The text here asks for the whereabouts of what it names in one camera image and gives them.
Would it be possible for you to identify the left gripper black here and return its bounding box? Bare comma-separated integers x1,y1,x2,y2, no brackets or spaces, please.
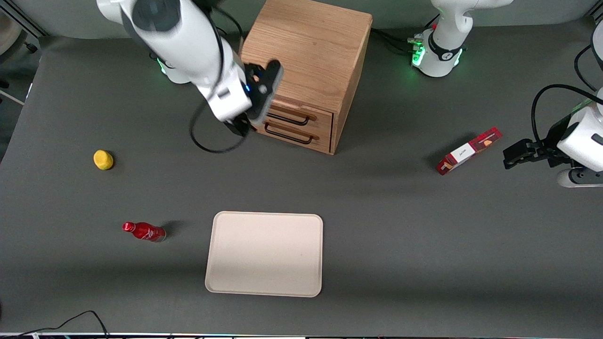
503,118,574,169

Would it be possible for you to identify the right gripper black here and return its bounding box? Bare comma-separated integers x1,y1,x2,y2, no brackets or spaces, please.
231,60,284,138

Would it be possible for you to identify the black metal drawer handle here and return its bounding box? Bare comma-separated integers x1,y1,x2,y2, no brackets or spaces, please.
265,123,315,145
269,110,311,127

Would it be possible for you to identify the wooden drawer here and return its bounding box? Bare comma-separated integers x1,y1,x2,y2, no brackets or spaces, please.
266,97,334,137
252,121,333,154

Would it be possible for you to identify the wooden drawer cabinet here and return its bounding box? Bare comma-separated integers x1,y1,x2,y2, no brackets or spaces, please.
239,0,374,155

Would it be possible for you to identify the red tartan cookie box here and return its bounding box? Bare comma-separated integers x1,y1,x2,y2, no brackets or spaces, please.
436,127,503,176

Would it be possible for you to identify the beige plastic tray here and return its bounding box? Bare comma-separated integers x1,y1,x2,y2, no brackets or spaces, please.
205,211,324,298

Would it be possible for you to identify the yellow lemon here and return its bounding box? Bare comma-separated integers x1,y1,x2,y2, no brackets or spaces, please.
93,149,114,170

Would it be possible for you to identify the red drink bottle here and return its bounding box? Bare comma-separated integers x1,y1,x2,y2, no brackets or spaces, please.
122,221,167,243

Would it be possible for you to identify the tan round object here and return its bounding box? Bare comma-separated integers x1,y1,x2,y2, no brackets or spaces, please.
0,14,23,57

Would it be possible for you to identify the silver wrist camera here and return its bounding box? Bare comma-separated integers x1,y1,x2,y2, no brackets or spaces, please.
557,168,603,188

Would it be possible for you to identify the black cable strapped along arm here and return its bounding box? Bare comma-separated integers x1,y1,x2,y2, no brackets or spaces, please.
190,7,253,154

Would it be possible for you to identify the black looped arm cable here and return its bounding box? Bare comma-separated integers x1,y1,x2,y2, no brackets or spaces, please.
531,84,603,142

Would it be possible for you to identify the short black arm cable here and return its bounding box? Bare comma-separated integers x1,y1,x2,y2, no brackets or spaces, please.
574,45,603,92

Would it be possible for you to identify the black cable bundle at base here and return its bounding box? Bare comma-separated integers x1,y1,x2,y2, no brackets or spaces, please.
371,27,424,55

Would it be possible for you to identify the black metal frame bar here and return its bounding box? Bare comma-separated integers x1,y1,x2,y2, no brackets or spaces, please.
0,0,48,38

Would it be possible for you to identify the thin black table cable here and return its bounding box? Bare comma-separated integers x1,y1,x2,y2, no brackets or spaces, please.
14,310,110,339

